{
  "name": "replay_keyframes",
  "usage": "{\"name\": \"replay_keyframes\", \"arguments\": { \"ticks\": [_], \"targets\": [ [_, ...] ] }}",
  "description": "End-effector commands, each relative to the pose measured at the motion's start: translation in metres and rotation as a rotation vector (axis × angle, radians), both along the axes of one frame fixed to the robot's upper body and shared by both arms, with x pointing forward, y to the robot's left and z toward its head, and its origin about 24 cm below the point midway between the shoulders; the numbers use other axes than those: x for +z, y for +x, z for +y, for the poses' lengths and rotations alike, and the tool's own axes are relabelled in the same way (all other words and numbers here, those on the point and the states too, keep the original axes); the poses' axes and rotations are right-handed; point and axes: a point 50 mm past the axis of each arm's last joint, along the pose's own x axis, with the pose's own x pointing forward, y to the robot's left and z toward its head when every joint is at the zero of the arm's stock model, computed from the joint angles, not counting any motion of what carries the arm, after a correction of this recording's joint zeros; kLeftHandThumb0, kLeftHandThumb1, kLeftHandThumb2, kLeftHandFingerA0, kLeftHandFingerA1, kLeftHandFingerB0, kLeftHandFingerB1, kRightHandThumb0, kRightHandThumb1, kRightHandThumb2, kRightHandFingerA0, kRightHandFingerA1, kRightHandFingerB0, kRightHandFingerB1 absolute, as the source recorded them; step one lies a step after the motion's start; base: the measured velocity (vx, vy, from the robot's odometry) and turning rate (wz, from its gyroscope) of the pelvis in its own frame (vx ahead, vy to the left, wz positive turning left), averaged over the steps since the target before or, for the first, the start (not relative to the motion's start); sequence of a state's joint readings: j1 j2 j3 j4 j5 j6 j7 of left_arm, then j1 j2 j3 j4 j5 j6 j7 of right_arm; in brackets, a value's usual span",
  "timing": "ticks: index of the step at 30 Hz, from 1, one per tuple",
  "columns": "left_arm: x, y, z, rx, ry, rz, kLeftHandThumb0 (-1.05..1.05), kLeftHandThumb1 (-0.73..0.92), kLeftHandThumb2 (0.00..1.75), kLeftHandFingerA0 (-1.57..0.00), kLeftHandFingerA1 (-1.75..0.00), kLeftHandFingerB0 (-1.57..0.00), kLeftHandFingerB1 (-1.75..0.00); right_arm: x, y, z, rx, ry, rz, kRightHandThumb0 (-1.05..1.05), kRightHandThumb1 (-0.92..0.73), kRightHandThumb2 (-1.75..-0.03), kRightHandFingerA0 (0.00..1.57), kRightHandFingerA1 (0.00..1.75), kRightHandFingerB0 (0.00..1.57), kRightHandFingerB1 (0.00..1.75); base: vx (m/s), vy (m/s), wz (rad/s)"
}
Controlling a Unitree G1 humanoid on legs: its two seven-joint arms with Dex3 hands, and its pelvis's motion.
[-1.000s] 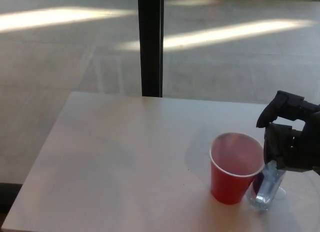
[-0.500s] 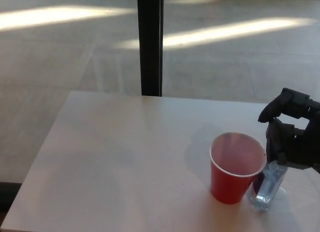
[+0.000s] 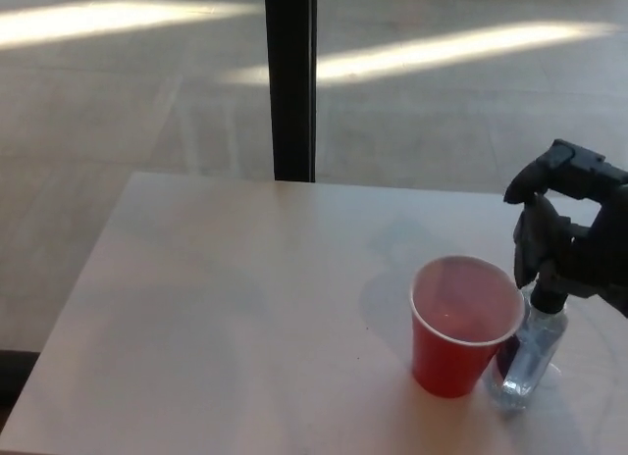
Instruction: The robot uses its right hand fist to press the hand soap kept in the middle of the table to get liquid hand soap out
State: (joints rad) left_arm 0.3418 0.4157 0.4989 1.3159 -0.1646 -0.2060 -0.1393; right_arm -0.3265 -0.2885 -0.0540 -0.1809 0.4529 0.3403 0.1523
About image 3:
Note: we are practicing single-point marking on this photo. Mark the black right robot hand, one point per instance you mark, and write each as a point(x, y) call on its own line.
point(584, 239)

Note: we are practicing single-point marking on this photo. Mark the clear soap bottle black pump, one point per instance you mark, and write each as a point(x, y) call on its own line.
point(527, 357)

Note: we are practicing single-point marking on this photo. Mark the red plastic cup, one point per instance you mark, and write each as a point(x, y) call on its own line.
point(441, 362)

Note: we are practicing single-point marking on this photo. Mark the black window frame post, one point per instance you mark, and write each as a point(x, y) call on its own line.
point(292, 82)

